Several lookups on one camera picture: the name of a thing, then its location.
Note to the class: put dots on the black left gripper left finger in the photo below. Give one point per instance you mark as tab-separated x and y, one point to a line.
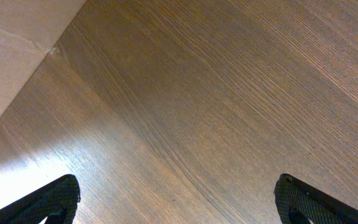
53	203

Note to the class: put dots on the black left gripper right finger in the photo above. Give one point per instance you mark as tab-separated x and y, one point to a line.
299	202

